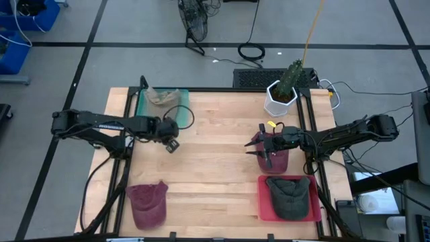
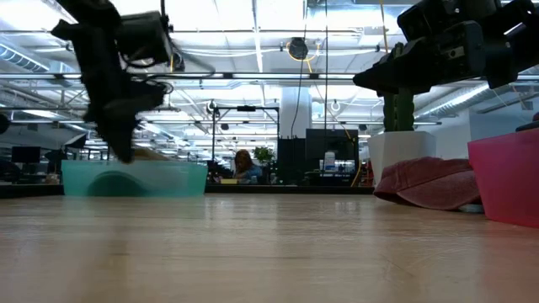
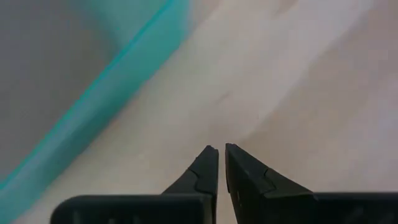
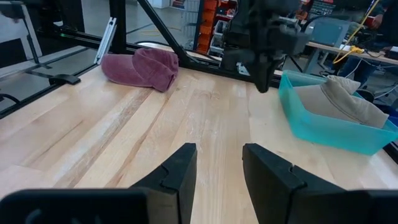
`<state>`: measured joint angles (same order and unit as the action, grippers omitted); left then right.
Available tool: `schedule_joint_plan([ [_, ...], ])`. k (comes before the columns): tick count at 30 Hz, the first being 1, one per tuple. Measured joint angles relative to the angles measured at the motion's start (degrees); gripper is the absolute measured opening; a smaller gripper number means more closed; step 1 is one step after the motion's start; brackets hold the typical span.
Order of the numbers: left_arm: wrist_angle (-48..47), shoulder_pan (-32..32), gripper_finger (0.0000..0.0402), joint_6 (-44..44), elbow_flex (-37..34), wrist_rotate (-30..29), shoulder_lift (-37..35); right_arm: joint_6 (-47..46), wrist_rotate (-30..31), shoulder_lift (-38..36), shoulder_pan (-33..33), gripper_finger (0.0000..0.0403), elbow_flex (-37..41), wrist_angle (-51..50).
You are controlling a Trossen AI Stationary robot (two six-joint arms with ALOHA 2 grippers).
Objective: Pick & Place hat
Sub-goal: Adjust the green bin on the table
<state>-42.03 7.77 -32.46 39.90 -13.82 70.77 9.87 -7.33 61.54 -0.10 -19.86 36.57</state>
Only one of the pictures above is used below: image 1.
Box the black beam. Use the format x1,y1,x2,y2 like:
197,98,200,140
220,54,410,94
351,163,419,196

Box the grey cart base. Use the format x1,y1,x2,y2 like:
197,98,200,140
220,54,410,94
0,74,32,85

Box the white sheet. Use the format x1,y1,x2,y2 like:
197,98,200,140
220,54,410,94
352,171,401,216

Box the maroon baseball cap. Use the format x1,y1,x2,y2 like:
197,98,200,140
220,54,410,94
251,130,290,175
125,181,169,231

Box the white hexagonal plant pot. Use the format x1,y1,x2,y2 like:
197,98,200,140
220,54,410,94
263,79,299,118

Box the black floor fan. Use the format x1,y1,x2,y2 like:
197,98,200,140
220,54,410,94
177,0,210,56

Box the dark grey baseball cap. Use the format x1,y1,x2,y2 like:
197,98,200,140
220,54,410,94
265,176,312,222

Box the white cable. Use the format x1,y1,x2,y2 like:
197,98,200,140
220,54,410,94
318,79,342,111

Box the grey cabinet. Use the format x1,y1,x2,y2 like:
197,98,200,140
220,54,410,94
411,90,430,186

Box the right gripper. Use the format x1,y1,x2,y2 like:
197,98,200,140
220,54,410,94
244,122,306,170

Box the coiled black cable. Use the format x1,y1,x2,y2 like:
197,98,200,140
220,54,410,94
237,0,266,62

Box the black caster base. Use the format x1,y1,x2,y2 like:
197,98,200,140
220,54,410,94
0,103,14,120

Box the grey desk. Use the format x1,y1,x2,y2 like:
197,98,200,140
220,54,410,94
402,179,430,242

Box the green cactus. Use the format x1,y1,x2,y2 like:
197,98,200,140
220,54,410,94
275,58,304,98

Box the green plastic tray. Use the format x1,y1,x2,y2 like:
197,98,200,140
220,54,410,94
135,86,190,129

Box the red plastic tray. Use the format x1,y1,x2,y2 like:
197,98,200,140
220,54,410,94
257,173,323,223

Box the laptop keyboard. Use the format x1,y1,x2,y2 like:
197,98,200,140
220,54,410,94
415,214,430,242

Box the black aluminium table frame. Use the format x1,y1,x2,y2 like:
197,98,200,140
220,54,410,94
73,75,359,242

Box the white cup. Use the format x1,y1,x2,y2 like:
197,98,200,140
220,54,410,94
386,216,407,233

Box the blue storage bin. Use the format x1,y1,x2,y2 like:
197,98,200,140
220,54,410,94
0,0,61,33
0,31,32,75

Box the black computer case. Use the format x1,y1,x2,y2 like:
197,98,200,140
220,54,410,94
232,67,319,89

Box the beige baseball cap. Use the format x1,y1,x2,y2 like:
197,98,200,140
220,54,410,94
144,86,183,118

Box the yellow hanging cord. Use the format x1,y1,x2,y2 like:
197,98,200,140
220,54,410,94
301,0,326,67

